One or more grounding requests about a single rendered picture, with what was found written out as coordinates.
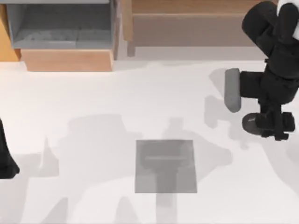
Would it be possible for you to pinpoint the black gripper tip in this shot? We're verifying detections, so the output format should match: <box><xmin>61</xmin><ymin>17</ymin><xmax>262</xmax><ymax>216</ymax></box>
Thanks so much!
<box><xmin>0</xmin><ymin>119</ymin><xmax>20</xmax><ymax>180</ymax></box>

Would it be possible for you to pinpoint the wooden cupboard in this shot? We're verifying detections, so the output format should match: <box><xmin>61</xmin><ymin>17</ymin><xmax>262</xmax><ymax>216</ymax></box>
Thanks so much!
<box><xmin>0</xmin><ymin>4</ymin><xmax>22</xmax><ymax>63</ymax></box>

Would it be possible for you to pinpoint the pale wooden drawer front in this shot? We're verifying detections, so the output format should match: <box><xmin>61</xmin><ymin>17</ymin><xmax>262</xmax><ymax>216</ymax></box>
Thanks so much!
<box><xmin>21</xmin><ymin>48</ymin><xmax>115</xmax><ymax>72</ymax></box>

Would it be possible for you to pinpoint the wooden open shelf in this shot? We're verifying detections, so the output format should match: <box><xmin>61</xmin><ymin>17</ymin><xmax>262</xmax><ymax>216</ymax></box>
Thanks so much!
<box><xmin>122</xmin><ymin>0</ymin><xmax>269</xmax><ymax>57</ymax></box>

